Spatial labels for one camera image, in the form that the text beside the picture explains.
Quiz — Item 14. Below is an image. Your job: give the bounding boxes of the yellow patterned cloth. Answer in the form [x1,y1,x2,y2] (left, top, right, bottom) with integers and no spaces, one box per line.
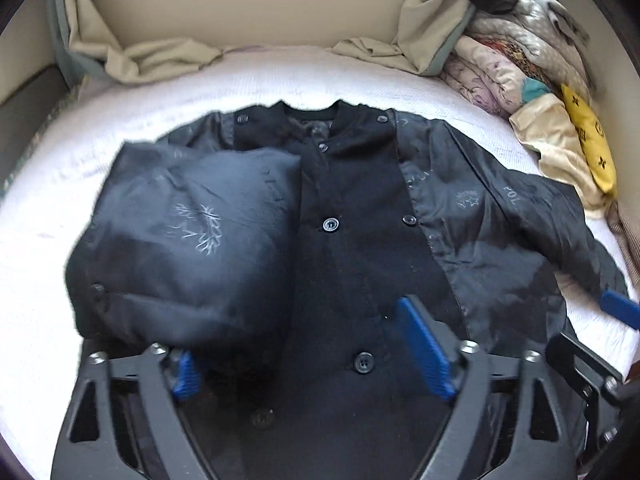
[561,84,617,197]

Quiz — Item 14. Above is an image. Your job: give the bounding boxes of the black padded jacket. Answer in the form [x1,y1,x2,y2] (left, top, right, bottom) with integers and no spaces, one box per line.
[66,102,627,479]

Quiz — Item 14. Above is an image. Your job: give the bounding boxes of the white quilted mattress cover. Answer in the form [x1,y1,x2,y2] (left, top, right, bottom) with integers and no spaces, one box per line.
[0,44,640,480]

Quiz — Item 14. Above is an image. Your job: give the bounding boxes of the pile of folded clothes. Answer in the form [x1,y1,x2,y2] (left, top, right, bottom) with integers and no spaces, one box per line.
[440,0,639,282]

